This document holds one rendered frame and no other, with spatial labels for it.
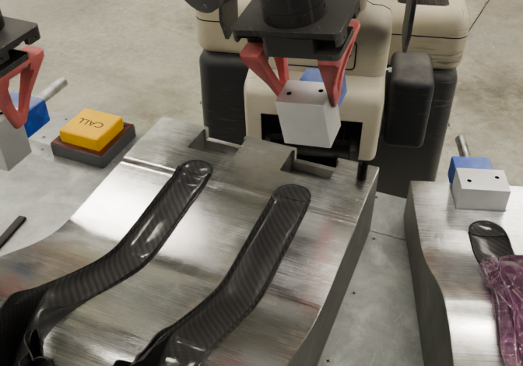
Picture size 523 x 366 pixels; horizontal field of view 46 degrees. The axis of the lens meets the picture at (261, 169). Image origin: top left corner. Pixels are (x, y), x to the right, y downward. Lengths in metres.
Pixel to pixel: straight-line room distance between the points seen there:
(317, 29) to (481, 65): 2.37
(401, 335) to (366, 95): 0.45
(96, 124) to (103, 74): 1.91
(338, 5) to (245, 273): 0.25
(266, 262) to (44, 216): 0.31
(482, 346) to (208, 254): 0.24
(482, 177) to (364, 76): 0.37
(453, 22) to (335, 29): 0.73
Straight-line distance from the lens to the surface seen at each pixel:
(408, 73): 1.13
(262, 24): 0.55
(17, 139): 0.66
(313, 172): 0.68
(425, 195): 0.69
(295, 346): 0.47
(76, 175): 0.81
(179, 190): 0.63
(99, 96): 2.58
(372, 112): 0.98
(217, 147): 0.71
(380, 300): 0.64
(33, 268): 0.54
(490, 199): 0.68
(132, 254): 0.58
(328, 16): 0.55
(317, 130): 0.60
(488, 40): 3.13
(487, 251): 0.65
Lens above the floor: 1.28
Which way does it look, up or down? 38 degrees down
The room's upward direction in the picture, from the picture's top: straight up
